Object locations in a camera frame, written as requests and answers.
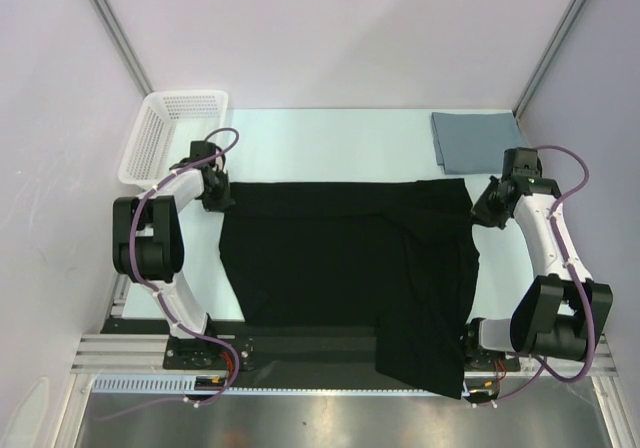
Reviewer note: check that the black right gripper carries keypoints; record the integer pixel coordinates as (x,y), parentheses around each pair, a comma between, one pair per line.
(489,210)

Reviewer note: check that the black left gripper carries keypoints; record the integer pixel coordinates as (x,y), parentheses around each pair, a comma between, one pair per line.
(224,201)

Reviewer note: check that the black t shirt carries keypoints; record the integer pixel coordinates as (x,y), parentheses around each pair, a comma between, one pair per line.
(397,257)

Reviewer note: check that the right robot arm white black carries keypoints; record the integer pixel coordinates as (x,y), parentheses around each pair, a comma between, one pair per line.
(563,312)

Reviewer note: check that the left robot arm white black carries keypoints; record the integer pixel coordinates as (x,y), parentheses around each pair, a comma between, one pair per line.
(148,247)

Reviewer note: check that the folded grey-blue t shirt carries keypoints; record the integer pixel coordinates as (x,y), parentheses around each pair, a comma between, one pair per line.
(469,144)

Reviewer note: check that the white plastic basket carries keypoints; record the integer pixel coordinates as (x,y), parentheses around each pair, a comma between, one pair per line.
(167,122)

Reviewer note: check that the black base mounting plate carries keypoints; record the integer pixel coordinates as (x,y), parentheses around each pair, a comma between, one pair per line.
(301,358)

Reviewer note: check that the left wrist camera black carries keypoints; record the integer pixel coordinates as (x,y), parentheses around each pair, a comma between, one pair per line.
(200,150)

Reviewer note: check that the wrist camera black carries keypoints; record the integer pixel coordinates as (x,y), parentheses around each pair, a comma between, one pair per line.
(521,161)
(200,150)

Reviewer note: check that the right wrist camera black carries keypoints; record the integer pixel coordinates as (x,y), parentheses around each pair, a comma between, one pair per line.
(521,161)

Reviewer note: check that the aluminium frame rail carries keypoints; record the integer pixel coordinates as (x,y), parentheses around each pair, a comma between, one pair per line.
(147,354)

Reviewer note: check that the white slotted cable duct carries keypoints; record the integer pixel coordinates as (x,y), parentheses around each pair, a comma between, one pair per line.
(182,385)

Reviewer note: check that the left aluminium corner post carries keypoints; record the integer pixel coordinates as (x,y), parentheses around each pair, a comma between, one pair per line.
(109,19)

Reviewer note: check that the aluminium corner post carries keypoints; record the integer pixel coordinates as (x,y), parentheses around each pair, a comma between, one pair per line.
(552,49)
(109,19)

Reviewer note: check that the right aluminium corner post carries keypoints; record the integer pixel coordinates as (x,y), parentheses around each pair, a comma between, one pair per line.
(552,49)

